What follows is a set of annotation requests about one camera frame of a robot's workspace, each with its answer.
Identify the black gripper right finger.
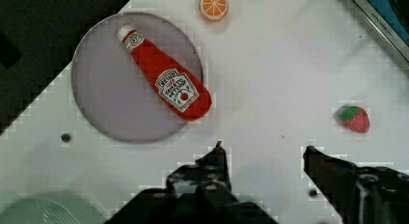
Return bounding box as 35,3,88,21
303,146,409,224

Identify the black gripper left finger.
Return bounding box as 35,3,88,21
104,144,278,224

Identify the red ketchup bottle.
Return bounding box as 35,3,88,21
117,25,212,122

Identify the grey round plate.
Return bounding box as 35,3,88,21
70,12,204,144

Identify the red strawberry toy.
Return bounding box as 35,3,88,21
335,105,370,134

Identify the green bowl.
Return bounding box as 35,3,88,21
1,192,105,224

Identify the silver toaster oven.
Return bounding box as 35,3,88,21
351,0,409,63

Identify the orange slice toy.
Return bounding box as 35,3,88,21
199,0,229,22

